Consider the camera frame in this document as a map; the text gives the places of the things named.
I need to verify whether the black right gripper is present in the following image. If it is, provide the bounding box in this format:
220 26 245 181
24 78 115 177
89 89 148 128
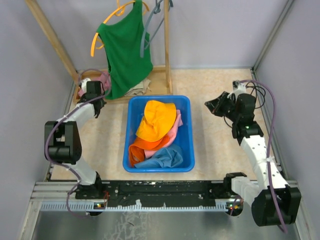
204 91 240 123

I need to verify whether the blue plastic bin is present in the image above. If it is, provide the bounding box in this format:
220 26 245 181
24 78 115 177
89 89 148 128
122 95 195 173

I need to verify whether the yellow bucket hat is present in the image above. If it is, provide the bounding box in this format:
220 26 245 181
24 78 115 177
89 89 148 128
136 100 177 142

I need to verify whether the wooden clothes rack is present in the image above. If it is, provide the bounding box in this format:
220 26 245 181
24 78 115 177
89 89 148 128
25 0 173 102

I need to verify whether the black wire hat stand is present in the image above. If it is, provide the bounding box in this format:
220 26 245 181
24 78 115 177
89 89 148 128
228 81 266 111

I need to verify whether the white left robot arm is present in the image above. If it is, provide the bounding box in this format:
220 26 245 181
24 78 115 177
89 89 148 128
44 80 111 199

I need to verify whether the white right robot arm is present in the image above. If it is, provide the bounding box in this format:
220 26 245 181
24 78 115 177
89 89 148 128
205 91 302 227

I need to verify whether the pink cloth on rack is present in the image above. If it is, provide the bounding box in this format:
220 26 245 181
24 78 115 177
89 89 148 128
77 71 111 97

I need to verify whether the beige folded cloth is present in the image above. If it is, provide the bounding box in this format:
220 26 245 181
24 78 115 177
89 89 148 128
124 78 151 97

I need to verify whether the orange bucket hat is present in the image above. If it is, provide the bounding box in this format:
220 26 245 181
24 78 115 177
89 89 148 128
128 135 170 167

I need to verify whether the light blue bucket hat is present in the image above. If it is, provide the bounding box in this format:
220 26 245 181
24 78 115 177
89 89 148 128
134 144 183 169

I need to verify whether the green tank top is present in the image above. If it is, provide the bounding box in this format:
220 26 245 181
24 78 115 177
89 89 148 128
97 0 153 100

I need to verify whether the pink bucket hat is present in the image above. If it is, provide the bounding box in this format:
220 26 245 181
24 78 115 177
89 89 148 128
144 109 183 159

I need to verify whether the orange clothes hanger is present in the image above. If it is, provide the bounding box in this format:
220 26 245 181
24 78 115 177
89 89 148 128
90 0 150 57

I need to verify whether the grey-blue clothes hanger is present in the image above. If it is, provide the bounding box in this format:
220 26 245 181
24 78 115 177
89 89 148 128
139 0 175 58

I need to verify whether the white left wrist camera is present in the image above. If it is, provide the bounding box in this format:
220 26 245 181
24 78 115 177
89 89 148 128
79 77 91 93

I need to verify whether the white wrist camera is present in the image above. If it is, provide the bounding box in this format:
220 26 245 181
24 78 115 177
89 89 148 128
79 77 91 93
232 80 247 99

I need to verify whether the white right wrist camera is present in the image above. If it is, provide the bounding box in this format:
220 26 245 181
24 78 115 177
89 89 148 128
232 80 247 99

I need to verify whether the aluminium frame rail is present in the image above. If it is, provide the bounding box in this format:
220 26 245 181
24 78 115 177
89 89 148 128
18 180 315 240

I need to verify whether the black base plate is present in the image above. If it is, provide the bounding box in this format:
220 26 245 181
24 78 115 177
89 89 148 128
75 180 244 216

